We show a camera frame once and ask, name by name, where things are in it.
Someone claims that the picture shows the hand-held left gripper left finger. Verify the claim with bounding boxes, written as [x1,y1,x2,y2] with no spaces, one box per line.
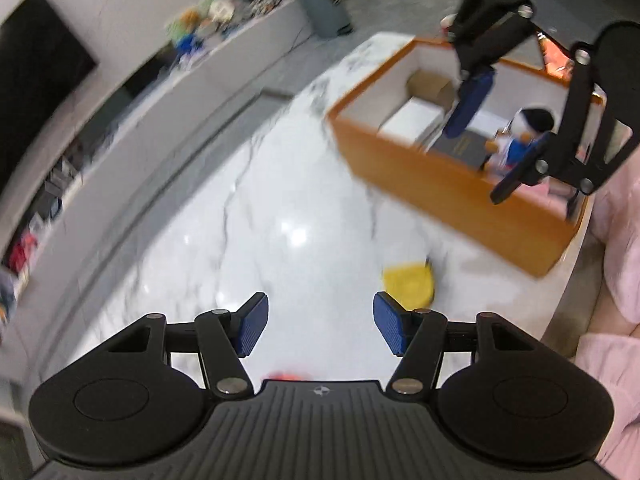
[107,292,269,401]

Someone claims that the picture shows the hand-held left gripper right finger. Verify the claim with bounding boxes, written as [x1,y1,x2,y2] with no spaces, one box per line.
[372,292,541,397]

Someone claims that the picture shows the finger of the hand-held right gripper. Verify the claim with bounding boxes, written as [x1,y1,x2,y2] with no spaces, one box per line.
[490,20,640,206]
[442,0,536,136]

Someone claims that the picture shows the cardboard box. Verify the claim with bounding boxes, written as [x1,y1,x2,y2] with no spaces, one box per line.
[405,70,458,113]

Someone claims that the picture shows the yellow soft item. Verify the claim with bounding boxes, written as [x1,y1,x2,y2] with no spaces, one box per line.
[382,260,436,308]

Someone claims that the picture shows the dark book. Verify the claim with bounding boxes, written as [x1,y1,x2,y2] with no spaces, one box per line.
[430,130,493,173]

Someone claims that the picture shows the white box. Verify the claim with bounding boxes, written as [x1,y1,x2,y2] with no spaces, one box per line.
[377,97,446,148]

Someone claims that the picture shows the orange storage box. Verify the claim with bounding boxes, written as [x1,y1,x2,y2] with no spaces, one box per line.
[327,37,606,278]

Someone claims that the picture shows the red patterned object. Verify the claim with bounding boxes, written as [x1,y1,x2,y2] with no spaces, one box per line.
[535,30,576,78]

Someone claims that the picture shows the person's pink clothing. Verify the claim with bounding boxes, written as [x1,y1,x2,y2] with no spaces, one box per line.
[570,160,640,480]

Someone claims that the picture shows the grey trash bin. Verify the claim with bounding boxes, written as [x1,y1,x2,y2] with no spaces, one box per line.
[297,0,353,38]

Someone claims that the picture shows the small brown plush toy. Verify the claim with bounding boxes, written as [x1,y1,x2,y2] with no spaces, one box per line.
[167,7,211,36]

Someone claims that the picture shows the black television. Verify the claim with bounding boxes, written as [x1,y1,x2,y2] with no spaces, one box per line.
[0,0,98,191]

